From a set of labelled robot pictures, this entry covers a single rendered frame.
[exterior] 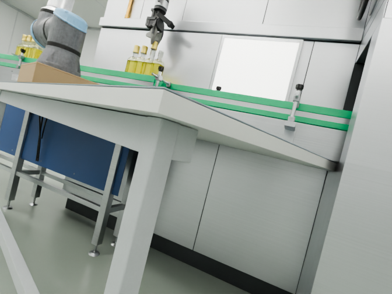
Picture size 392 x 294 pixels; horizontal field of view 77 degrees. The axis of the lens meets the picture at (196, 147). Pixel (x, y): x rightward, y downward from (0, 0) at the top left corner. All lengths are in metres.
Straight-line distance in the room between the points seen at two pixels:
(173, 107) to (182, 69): 1.20
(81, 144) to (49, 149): 0.25
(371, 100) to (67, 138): 1.45
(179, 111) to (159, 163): 0.09
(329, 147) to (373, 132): 0.20
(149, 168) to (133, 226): 0.09
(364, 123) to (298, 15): 0.76
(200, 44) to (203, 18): 0.17
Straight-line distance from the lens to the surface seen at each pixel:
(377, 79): 1.02
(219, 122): 0.41
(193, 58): 1.53
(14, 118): 1.99
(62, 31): 1.07
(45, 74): 0.95
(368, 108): 0.99
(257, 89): 1.36
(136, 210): 0.40
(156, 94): 0.33
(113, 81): 1.43
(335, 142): 1.12
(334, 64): 1.42
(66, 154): 1.59
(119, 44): 1.91
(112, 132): 0.50
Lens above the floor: 0.69
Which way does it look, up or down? 1 degrees down
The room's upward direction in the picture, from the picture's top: 14 degrees clockwise
